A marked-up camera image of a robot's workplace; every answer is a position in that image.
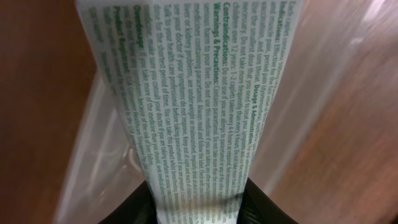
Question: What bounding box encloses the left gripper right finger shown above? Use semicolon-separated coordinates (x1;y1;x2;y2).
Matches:
238;179;298;224

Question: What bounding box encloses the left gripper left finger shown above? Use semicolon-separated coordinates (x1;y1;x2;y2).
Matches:
99;181;157;224

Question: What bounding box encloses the white green medicine box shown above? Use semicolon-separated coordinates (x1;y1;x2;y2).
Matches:
76;0;303;223

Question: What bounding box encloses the clear plastic container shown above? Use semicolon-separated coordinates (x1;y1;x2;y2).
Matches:
54;1;397;223

